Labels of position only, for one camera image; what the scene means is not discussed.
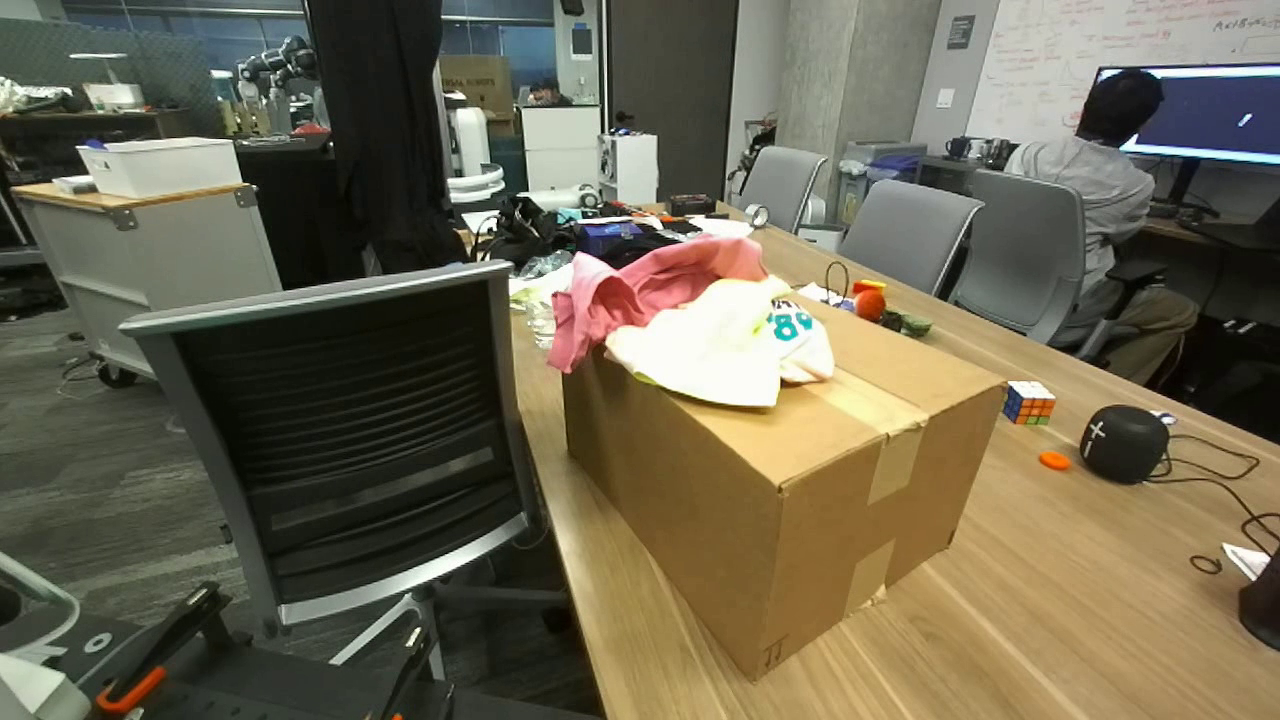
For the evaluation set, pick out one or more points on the clear plastic storage bin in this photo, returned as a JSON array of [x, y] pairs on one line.
[[163, 166]]

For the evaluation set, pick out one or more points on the small orange disc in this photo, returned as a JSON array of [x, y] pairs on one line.
[[1055, 461]]

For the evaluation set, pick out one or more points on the white cabinet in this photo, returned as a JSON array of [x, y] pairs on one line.
[[561, 144]]

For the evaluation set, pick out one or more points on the black round speaker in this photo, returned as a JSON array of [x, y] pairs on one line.
[[1120, 447]]

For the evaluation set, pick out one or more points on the pink shirt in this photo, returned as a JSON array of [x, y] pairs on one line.
[[624, 288]]

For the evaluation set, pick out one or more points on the orange ball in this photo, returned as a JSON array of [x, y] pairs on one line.
[[869, 300]]

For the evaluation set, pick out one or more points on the yellow-green towel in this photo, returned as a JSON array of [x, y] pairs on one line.
[[702, 347]]

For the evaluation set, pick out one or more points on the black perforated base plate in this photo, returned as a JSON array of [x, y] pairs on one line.
[[307, 686]]

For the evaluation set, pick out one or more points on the seated person in grey shirt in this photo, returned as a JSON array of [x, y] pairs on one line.
[[1106, 215]]

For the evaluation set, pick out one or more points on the black pillar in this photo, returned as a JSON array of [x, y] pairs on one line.
[[386, 135]]

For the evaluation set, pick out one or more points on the black clothing pile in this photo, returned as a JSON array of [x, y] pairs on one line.
[[624, 242]]

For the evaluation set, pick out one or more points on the white paper towel roll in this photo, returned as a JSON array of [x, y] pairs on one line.
[[475, 142]]

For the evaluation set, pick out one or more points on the grey office chair with metal frame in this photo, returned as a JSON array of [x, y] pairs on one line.
[[344, 427]]

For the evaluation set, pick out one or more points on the monitor with lit blue screen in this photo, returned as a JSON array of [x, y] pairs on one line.
[[1227, 114]]

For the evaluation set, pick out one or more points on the brown cardboard box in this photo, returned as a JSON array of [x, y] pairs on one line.
[[744, 522]]

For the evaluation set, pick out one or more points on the white rolling cart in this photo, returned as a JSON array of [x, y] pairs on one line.
[[146, 275]]

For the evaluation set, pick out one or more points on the dark green small object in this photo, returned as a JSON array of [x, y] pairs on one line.
[[905, 321]]

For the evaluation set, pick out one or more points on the Rubik's cube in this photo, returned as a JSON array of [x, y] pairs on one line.
[[1031, 406]]

